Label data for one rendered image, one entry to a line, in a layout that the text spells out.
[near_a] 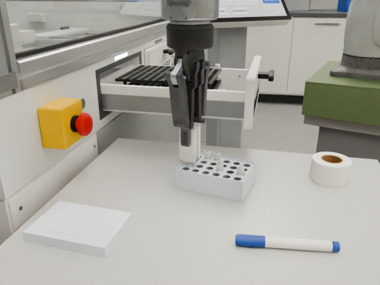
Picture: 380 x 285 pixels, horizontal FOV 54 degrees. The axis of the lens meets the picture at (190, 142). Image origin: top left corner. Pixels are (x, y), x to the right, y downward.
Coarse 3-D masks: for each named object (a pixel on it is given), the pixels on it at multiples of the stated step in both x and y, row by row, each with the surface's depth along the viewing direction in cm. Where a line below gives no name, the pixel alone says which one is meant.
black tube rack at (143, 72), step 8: (128, 72) 92; (136, 72) 92; (144, 72) 92; (152, 72) 92; (160, 72) 92; (120, 80) 85; (128, 80) 85; (136, 80) 84; (144, 80) 84; (152, 80) 84; (160, 80) 84; (216, 80) 97; (208, 88) 89; (216, 88) 90
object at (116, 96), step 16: (112, 80) 92; (224, 80) 100; (240, 80) 100; (112, 96) 83; (128, 96) 82; (144, 96) 81; (160, 96) 80; (208, 96) 78; (224, 96) 77; (240, 96) 77; (128, 112) 84; (144, 112) 83; (160, 112) 82; (208, 112) 79; (224, 112) 78; (240, 112) 78
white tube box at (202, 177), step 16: (208, 160) 69; (224, 160) 69; (240, 160) 68; (176, 176) 66; (192, 176) 64; (208, 176) 63; (224, 176) 64; (240, 176) 63; (208, 192) 64; (224, 192) 63; (240, 192) 61
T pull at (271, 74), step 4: (260, 72) 86; (264, 72) 86; (268, 72) 86; (272, 72) 86; (260, 76) 85; (264, 76) 85; (268, 76) 85; (272, 76) 83; (268, 80) 83; (272, 80) 83
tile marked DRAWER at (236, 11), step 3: (234, 6) 170; (237, 6) 171; (240, 6) 171; (243, 6) 172; (246, 6) 172; (231, 9) 169; (234, 9) 169; (237, 9) 170; (240, 9) 171; (243, 9) 171; (246, 9) 172; (234, 12) 169; (237, 12) 169; (240, 12) 170; (243, 12) 170; (246, 12) 171; (249, 12) 172
